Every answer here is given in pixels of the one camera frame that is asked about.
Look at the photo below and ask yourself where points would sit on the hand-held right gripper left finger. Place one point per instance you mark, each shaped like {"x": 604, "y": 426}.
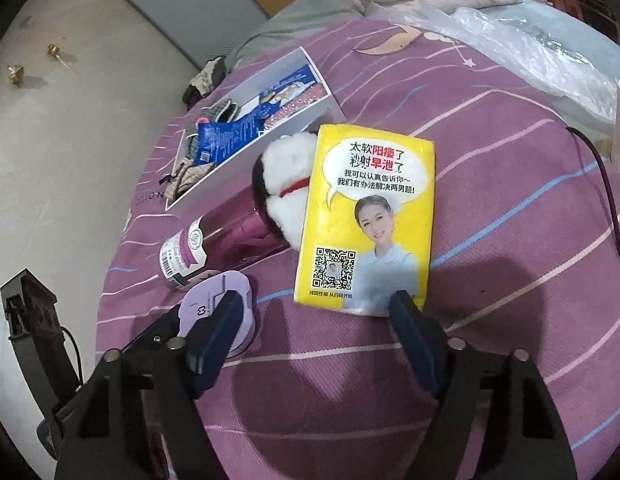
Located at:
{"x": 220, "y": 330}

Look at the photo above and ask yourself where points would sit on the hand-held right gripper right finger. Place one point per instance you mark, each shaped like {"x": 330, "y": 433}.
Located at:
{"x": 415, "y": 340}

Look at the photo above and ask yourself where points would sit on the yellow tissue pack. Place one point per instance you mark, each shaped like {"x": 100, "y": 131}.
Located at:
{"x": 390, "y": 185}

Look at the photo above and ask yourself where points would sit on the white cardboard box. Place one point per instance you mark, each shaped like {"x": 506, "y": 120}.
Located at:
{"x": 250, "y": 160}

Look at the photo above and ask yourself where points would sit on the purple round device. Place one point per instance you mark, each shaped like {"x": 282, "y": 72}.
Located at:
{"x": 205, "y": 290}

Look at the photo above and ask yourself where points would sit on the purple striped bed sheet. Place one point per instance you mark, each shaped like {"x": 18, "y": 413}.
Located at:
{"x": 490, "y": 310}

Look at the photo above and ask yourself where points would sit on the pink bottle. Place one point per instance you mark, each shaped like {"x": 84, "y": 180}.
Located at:
{"x": 225, "y": 240}

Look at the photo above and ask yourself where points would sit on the beige plaid cloth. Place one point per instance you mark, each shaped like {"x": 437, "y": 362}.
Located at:
{"x": 187, "y": 177}

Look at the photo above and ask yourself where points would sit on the white black plush toy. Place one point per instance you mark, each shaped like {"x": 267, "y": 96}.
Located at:
{"x": 285, "y": 180}

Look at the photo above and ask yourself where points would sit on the dark blue packet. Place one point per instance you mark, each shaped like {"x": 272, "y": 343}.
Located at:
{"x": 225, "y": 137}

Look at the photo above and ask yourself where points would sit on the black box device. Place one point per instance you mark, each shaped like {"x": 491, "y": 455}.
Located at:
{"x": 27, "y": 305}

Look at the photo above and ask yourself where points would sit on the pink glitter sponge cloth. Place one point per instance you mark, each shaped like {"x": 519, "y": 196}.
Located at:
{"x": 300, "y": 105}

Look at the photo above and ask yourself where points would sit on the grey pillow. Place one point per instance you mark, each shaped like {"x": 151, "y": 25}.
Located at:
{"x": 290, "y": 25}

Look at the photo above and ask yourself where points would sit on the clear plastic bag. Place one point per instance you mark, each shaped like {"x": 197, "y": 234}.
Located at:
{"x": 540, "y": 50}

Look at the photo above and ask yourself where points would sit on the small gold ornament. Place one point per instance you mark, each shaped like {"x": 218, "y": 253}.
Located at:
{"x": 53, "y": 52}
{"x": 15, "y": 73}

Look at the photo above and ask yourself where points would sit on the grey flat panel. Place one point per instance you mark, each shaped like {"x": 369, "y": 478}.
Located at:
{"x": 190, "y": 5}

